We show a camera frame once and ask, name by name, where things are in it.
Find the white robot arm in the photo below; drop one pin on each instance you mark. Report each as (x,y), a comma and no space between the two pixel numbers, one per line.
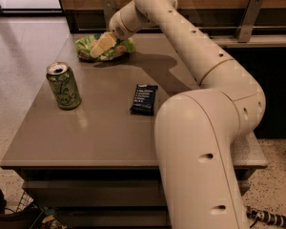
(194,130)

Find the dark bin with clutter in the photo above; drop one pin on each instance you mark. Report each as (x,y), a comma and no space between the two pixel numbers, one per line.
(29,218)

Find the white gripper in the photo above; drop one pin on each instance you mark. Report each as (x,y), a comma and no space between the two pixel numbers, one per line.
(116,25)

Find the grey table drawer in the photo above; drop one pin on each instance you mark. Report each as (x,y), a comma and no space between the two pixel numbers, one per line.
(115,218)
(123,193)

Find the lower grey table drawer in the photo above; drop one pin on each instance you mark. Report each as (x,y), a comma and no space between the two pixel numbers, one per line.
(115,218)

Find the upper grey table drawer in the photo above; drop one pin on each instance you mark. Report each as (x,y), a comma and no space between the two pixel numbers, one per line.
(123,193)

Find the green rice chip bag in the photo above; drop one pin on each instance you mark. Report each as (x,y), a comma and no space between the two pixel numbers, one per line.
(85,44)

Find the metal wall bracket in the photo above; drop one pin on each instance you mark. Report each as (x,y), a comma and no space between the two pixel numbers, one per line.
(109,9)
(249,17)

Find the green LaCroix soda can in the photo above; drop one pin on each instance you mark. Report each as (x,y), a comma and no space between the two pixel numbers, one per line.
(63,85)

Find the left metal wall bracket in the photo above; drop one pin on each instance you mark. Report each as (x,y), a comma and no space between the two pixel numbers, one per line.
(109,9)

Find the dark blue snack bar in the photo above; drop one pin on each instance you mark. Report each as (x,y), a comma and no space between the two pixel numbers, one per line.
(143,101)

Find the right metal wall bracket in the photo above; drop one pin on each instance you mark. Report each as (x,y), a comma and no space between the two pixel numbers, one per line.
(249,17)

